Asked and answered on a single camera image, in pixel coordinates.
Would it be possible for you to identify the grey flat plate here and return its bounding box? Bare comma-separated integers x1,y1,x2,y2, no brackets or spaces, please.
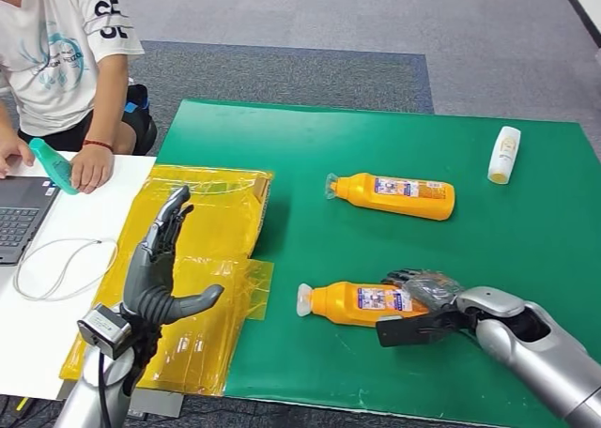
126,388,186,420

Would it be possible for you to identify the dark grey laptop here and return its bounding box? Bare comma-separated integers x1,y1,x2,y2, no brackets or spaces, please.
0,175,62,267

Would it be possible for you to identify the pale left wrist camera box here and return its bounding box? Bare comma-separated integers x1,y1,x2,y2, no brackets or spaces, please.
77,303,134,360

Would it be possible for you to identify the person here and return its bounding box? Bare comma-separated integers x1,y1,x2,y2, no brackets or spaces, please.
0,0,159,196

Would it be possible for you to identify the person's right hand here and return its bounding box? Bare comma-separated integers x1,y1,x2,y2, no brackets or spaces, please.
0,128,37,179

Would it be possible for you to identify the orange detergent bottle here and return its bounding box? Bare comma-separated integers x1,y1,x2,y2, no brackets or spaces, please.
325,172,457,222
296,280,431,329

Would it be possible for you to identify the person's left hand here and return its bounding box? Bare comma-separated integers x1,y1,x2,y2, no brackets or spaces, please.
69,145,116,195

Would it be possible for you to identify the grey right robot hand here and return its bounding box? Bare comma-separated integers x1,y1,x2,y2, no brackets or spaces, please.
375,268,467,350

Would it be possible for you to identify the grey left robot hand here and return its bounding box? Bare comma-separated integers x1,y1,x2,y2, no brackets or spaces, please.
121,185,226,330

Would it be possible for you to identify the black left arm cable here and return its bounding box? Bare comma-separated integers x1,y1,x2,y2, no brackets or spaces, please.
97,350,115,428

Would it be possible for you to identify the yellow film-wrapped cardboard box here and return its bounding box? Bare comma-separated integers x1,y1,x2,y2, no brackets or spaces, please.
60,163,276,397

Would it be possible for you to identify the green table mat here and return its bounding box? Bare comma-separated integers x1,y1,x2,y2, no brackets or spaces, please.
156,99,601,428

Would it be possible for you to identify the small white bottle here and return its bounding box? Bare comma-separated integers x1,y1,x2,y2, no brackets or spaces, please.
487,125,522,186

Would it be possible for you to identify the white cable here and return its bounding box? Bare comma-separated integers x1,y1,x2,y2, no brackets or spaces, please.
13,237,120,302

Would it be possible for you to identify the teal plastic bottle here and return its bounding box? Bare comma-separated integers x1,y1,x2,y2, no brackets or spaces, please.
29,137,80,197

